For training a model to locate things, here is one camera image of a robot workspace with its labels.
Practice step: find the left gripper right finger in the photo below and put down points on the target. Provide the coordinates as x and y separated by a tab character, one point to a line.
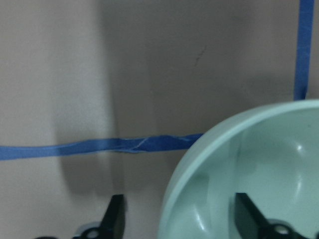
252	224

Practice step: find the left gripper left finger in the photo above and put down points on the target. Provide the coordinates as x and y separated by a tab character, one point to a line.
112	225

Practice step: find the green plastic bowl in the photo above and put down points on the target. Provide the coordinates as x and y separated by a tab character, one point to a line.
270	153

